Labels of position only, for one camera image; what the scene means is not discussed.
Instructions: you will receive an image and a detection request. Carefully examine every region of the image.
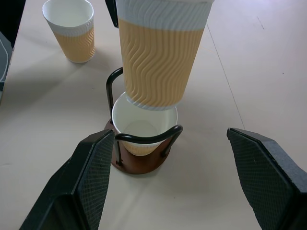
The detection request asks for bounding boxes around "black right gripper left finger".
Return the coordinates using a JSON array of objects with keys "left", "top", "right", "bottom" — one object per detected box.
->
[{"left": 20, "top": 129, "right": 115, "bottom": 230}]

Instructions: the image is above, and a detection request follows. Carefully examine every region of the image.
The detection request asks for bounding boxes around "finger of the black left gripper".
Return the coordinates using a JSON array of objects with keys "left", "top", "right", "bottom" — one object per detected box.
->
[{"left": 105, "top": 0, "right": 120, "bottom": 28}]

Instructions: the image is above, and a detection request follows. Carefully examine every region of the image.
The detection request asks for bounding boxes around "orange white ribbed paper cup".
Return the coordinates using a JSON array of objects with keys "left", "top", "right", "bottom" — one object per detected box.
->
[
  {"left": 42, "top": 0, "right": 95, "bottom": 64},
  {"left": 114, "top": 0, "right": 214, "bottom": 111},
  {"left": 111, "top": 92, "right": 178, "bottom": 158}
]

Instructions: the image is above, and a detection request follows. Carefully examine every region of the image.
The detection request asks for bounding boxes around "brown base wire cup rack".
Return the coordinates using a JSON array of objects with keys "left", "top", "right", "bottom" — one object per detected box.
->
[{"left": 105, "top": 67, "right": 184, "bottom": 175}]

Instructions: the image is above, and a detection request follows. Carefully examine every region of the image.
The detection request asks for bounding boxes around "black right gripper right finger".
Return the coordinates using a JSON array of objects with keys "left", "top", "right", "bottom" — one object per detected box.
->
[{"left": 226, "top": 127, "right": 307, "bottom": 230}]

